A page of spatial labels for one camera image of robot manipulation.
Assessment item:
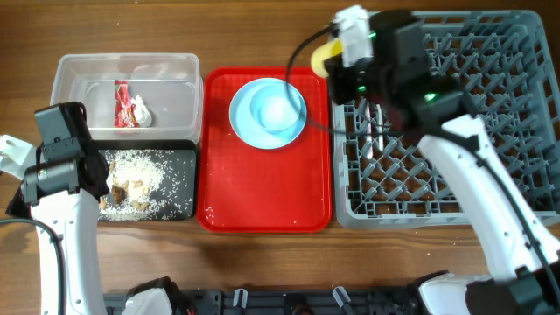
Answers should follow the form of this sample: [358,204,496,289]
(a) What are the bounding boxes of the yellow plastic cup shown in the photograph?
[310,39,343,78]

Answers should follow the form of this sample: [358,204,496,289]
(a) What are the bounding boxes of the red snack wrapper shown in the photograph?
[114,80,138,128]

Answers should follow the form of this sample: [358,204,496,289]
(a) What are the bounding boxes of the white tissue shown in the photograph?
[131,95,152,128]

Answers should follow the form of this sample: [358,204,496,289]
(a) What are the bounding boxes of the light blue bowl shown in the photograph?
[249,82,305,133]

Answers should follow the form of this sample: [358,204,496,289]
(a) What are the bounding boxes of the light blue plate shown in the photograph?
[229,78,307,150]

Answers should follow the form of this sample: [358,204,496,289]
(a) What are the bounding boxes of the white plastic spoon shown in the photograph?
[364,101,374,159]

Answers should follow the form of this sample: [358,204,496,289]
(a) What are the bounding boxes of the white plastic fork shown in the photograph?
[375,104,384,152]

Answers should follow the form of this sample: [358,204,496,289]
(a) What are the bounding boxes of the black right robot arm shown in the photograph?
[312,5,559,314]

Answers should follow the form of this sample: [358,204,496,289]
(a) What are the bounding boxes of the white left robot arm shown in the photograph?
[6,136,109,314]

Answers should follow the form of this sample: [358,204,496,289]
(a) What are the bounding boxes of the grey dishwasher rack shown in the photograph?
[332,10,559,229]

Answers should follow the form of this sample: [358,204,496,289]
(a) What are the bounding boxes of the spilled rice and food scraps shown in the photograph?
[96,148,196,221]

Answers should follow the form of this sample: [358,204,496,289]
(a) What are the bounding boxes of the black rectangular tray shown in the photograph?
[87,139,198,221]

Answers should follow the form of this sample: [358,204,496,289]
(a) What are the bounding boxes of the clear plastic bin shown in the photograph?
[51,52,203,143]

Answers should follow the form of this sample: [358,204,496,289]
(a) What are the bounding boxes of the red plastic tray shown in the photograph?
[196,66,333,233]

